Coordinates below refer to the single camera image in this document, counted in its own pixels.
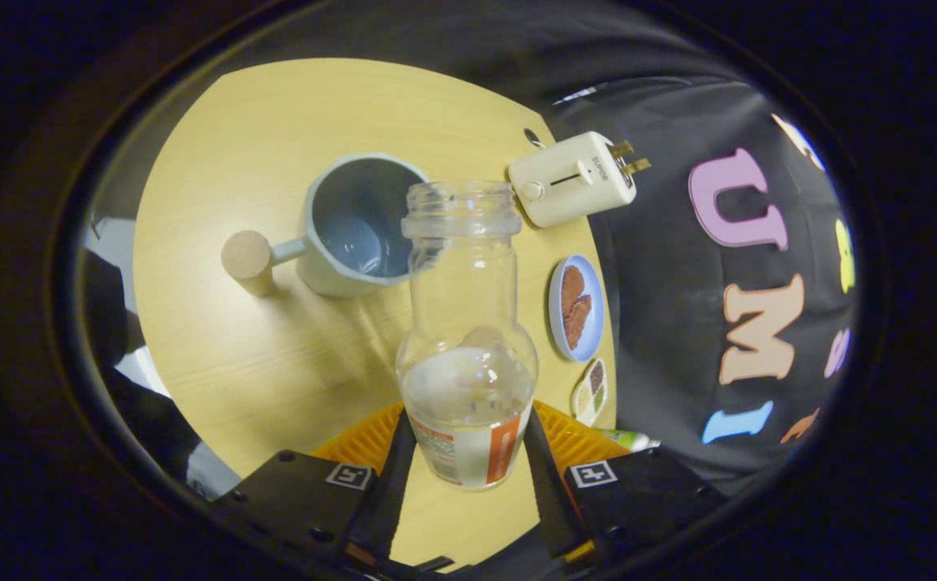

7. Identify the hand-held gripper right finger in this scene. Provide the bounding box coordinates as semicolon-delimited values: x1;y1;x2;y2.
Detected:
525;399;727;567

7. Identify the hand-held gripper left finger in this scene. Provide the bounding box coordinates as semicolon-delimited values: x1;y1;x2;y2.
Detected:
210;403;419;575

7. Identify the clear glass juice bottle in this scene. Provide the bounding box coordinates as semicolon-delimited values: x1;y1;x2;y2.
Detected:
395;179;539;491

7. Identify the blue-grey cup with wooden handle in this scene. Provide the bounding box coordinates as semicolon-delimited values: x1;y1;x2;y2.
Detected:
220;153;433;299

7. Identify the green and white tube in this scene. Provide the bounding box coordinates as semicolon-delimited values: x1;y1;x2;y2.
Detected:
596;428;662;452

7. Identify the small divided seasoning dish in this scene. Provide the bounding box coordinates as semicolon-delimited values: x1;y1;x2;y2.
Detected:
571;357;609;428

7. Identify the brown bread slice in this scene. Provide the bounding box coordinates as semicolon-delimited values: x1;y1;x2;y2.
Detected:
566;295;593;350
560;265;587;320

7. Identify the light blue round plate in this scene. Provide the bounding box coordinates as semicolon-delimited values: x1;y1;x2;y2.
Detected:
547;254;606;362

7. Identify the light wooden table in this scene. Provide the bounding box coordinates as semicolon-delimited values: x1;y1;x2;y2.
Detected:
133;58;618;570

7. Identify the white toaster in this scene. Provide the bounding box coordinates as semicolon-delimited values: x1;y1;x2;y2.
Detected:
507;131;652;229

